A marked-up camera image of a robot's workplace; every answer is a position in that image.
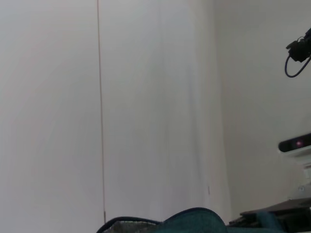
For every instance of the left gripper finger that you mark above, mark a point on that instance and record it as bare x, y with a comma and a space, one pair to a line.
296, 213

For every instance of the dark teal lunch bag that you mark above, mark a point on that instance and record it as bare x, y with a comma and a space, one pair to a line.
194, 223

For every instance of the black camera bar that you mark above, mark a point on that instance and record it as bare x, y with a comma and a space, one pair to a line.
296, 144

